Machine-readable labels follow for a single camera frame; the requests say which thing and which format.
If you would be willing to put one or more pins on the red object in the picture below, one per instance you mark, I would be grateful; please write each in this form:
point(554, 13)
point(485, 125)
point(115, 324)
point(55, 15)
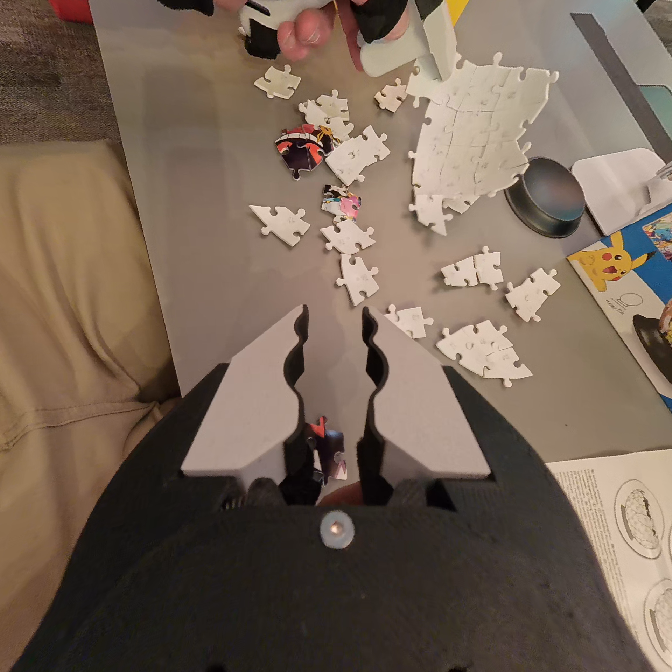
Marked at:
point(73, 9)

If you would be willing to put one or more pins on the assembled curved puzzle ball section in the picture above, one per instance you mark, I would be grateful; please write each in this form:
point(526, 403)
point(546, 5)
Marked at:
point(472, 136)

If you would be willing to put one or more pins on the puzzle pieces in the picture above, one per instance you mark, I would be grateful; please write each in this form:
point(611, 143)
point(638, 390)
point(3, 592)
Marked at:
point(283, 223)

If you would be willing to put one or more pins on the blue puzzle box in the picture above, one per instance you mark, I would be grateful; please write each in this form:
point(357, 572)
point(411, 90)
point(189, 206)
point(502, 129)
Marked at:
point(614, 262)

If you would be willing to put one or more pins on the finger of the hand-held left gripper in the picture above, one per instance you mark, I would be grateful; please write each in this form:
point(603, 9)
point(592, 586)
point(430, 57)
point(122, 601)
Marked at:
point(393, 60)
point(435, 31)

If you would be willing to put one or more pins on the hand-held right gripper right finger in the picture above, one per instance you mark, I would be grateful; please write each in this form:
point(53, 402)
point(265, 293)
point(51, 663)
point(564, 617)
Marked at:
point(425, 414)

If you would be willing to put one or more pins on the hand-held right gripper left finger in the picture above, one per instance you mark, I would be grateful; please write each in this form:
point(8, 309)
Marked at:
point(246, 414)

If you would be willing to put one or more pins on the person's left hand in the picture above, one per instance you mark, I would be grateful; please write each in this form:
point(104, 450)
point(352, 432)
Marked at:
point(309, 31)

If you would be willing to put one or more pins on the white instruction sheet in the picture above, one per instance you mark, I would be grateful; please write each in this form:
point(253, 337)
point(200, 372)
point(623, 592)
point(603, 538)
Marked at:
point(593, 504)

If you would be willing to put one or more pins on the black round ball stand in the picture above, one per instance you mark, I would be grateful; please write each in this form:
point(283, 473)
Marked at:
point(546, 204)

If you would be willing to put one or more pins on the colourful puzzle piece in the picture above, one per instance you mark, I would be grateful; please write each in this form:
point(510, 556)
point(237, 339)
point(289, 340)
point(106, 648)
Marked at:
point(330, 446)

